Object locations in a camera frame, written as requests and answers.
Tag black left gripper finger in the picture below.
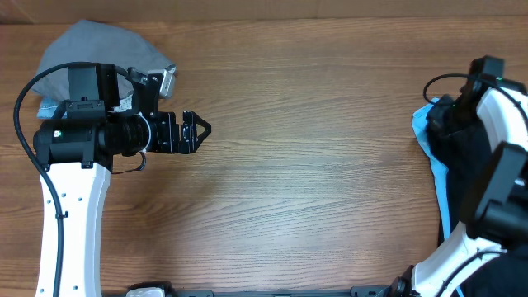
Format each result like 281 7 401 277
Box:
181 111 211 136
177 134 206 154

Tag black t-shirt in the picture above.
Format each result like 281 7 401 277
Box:
427 95 527 296

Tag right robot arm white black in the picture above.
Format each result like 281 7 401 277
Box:
352 55 527 296

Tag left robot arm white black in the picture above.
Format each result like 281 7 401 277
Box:
33 63 211 296

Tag folded light blue garment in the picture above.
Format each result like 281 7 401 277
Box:
36 97 67 120

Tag folded grey shorts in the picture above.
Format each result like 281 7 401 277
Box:
31 20 176 101

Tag light blue printed t-shirt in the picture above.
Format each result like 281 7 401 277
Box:
411 97 465 297

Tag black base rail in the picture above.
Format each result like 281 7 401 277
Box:
102 280 393 297

